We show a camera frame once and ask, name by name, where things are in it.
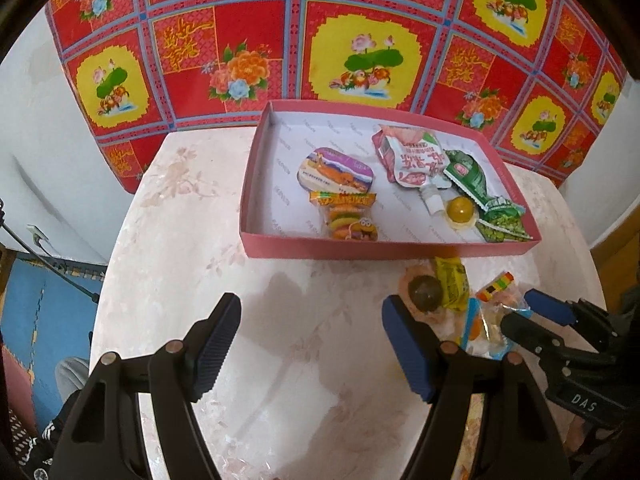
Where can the yellow snack packet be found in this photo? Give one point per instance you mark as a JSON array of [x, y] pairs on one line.
[[452, 282]]

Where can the pink cardboard box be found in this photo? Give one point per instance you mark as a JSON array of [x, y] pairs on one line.
[[280, 210]]

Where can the dark patterned cloth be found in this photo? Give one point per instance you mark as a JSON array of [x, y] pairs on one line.
[[30, 442]]

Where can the brown round jelly cup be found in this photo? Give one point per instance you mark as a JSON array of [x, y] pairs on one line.
[[424, 292]]

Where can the yellow round jelly cup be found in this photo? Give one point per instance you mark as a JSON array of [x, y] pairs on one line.
[[459, 210]]

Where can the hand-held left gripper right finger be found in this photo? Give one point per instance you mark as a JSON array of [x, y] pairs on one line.
[[410, 350]]

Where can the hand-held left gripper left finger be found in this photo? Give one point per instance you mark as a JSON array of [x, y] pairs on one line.
[[215, 345]]

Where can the small striped candy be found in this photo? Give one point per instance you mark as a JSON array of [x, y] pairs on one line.
[[495, 287]]

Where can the white wall outlet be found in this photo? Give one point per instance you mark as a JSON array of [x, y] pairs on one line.
[[36, 234]]

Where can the wooden furniture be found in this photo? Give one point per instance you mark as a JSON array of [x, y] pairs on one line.
[[617, 247]]

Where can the burger gummy candy packet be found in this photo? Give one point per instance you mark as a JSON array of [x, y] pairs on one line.
[[347, 220]]

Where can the green packet with white label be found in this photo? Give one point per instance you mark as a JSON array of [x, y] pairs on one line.
[[465, 175]]

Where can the green pea snack packet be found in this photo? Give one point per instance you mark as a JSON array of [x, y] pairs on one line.
[[502, 227], [505, 206]]

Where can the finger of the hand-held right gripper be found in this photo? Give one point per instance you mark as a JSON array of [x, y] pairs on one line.
[[525, 332], [550, 305]]

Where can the black light stand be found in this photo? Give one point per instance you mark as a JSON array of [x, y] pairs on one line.
[[45, 265]]

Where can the person's grey trouser leg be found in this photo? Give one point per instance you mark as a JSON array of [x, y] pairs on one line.
[[70, 375]]

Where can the pink jelly drink pouch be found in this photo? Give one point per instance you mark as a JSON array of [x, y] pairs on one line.
[[412, 157]]

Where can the blue foam mat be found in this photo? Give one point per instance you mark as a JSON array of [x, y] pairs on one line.
[[45, 320]]

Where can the purple lid jelly cup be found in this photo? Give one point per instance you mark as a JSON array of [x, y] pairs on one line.
[[336, 170]]

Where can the red floral cloth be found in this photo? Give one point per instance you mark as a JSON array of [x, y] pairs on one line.
[[320, 35]]

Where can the clear blue-edged jelly packet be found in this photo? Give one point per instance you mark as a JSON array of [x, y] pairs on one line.
[[481, 332]]

